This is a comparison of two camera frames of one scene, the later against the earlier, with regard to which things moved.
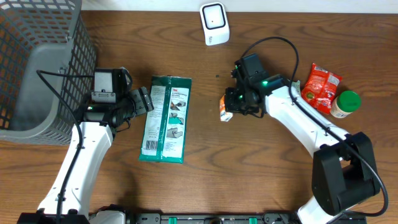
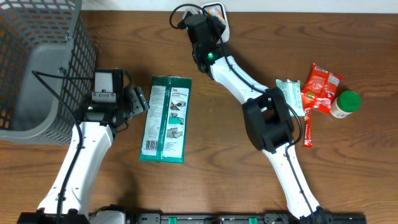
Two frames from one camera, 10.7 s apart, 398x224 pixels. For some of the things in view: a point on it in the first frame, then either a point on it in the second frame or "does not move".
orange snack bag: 319,91 does not move
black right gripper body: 240,100 → 219,27
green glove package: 165,127 does not move
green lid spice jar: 345,103 does not move
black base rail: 222,218 does not move
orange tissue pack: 224,116 → 216,11
